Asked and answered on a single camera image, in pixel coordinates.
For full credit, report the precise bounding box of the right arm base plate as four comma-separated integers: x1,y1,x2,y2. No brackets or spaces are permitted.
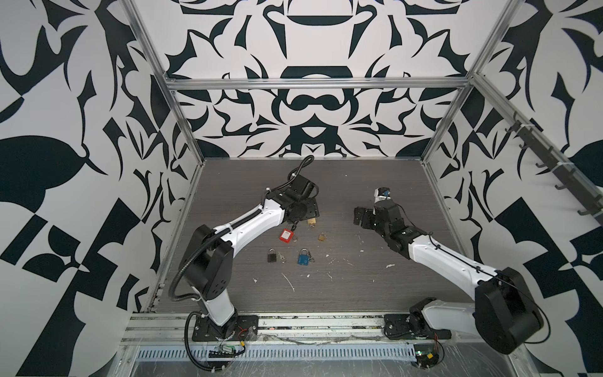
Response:
383,314,426,340

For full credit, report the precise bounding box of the left circuit board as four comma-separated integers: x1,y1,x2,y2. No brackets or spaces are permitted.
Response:
207,342,247,358

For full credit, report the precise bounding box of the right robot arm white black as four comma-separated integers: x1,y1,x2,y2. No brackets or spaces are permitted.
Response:
353,199,551,354

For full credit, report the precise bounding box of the blue padlock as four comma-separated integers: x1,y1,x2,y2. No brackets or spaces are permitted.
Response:
297,248,314,265

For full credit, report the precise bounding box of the circuit board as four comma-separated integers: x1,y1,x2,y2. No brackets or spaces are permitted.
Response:
411,342,445,370
207,342,247,358

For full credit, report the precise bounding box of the small black padlock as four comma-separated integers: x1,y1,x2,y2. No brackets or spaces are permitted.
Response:
267,248,277,263

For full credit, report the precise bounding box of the right circuit board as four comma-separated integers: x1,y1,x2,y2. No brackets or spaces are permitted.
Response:
411,342,445,370

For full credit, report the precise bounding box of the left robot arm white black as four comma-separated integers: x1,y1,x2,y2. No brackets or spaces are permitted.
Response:
169,174,319,338

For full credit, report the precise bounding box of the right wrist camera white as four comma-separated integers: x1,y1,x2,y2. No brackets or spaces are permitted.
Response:
375,187,390,204

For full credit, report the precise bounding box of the white slotted cable duct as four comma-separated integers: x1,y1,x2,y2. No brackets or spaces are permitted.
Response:
136,343,416,362

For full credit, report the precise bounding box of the black coat hook rail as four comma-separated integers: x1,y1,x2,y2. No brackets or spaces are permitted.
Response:
505,112,603,226

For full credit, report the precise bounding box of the black corrugated cable conduit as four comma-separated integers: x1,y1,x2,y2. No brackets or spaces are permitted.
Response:
168,154,316,372

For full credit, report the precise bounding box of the red safety padlock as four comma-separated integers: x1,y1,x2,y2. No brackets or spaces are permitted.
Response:
279,222,298,243

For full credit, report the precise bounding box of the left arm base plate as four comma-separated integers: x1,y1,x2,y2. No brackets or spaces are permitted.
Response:
192,315,259,342

